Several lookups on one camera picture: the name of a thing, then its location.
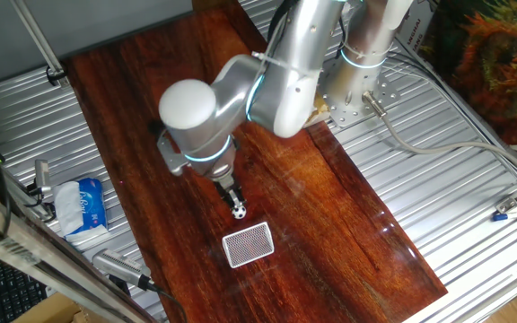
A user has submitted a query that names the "aluminium profile with black clamp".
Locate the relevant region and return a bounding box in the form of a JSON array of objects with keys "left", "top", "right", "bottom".
[{"left": 9, "top": 0, "right": 71, "bottom": 89}]

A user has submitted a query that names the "colourful orange-green cloth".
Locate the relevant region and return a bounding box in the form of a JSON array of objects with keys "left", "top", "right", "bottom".
[{"left": 419, "top": 0, "right": 517, "bottom": 144}]

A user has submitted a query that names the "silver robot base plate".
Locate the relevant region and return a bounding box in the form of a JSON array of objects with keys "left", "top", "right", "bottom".
[{"left": 316, "top": 53, "right": 401, "bottom": 128}]

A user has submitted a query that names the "gold and white tissue pack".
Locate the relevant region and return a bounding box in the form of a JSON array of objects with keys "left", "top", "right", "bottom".
[{"left": 305, "top": 96, "right": 331, "bottom": 129}]

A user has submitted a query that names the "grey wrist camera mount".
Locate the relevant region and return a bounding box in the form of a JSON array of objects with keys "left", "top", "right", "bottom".
[{"left": 148, "top": 119, "right": 190, "bottom": 177}]

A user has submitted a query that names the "black keyboard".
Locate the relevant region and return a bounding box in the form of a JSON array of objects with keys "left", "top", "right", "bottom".
[{"left": 0, "top": 255, "right": 48, "bottom": 323}]

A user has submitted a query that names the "white printed box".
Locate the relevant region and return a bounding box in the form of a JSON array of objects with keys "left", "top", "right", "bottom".
[{"left": 392, "top": 0, "right": 437, "bottom": 50}]

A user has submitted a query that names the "thick grey base cable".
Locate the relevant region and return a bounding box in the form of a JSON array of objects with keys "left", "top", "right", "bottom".
[{"left": 361, "top": 91, "right": 517, "bottom": 188}]

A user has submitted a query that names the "blue and white tissue pack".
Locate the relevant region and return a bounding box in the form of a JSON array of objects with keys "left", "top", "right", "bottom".
[{"left": 53, "top": 177, "right": 110, "bottom": 243}]

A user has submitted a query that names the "small grey camera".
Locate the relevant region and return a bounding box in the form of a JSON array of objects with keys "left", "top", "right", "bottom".
[{"left": 32, "top": 159, "right": 53, "bottom": 196}]

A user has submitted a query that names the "black camera cable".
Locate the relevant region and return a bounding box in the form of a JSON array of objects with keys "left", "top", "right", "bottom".
[{"left": 139, "top": 275, "right": 190, "bottom": 323}]

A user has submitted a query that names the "diagonal metal frame bar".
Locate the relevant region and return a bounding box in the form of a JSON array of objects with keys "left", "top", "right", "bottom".
[{"left": 0, "top": 179, "right": 159, "bottom": 323}]

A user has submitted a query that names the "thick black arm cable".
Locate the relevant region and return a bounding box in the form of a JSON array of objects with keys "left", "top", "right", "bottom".
[{"left": 266, "top": 0, "right": 300, "bottom": 44}]

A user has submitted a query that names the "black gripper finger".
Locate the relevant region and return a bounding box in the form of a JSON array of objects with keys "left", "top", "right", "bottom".
[
  {"left": 220, "top": 191, "right": 237, "bottom": 212},
  {"left": 230, "top": 187, "right": 246, "bottom": 208}
]

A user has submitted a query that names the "glossy brown wooden board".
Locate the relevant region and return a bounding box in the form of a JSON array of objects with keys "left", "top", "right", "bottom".
[{"left": 63, "top": 8, "right": 449, "bottom": 323}]

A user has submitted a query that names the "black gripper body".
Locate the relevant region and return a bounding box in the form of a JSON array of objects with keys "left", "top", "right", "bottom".
[{"left": 213, "top": 174, "right": 241, "bottom": 198}]

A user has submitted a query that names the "brown cardboard box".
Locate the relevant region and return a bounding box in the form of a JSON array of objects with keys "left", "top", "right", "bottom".
[{"left": 13, "top": 291, "right": 92, "bottom": 323}]

